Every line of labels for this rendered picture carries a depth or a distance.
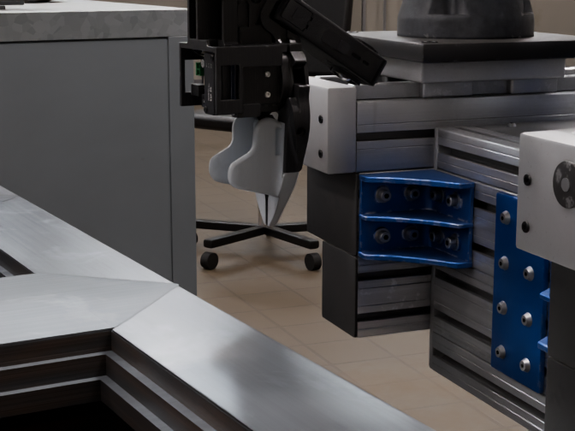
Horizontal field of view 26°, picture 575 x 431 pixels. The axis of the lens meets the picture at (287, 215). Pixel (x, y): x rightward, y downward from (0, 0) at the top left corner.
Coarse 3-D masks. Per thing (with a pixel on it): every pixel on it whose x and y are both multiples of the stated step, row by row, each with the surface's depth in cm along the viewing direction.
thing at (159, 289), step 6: (138, 282) 102; (144, 282) 102; (150, 282) 102; (156, 282) 102; (162, 282) 102; (144, 288) 100; (150, 288) 100; (156, 288) 100; (162, 288) 100; (168, 288) 100; (156, 294) 98; (162, 294) 98
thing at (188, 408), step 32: (0, 256) 114; (0, 352) 85; (32, 352) 86; (64, 352) 88; (96, 352) 89; (128, 352) 86; (0, 384) 85; (32, 384) 86; (64, 384) 87; (96, 384) 88; (128, 384) 85; (160, 384) 81; (0, 416) 85; (128, 416) 83; (160, 416) 80; (192, 416) 76; (224, 416) 73
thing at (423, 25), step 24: (408, 0) 136; (432, 0) 133; (456, 0) 132; (480, 0) 131; (504, 0) 132; (528, 0) 137; (408, 24) 135; (432, 24) 132; (456, 24) 131; (480, 24) 131; (504, 24) 132; (528, 24) 134
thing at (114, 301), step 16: (64, 288) 100; (80, 288) 100; (96, 288) 100; (112, 288) 100; (128, 288) 100; (96, 304) 95; (112, 304) 95; (128, 304) 95; (144, 304) 95; (112, 320) 91
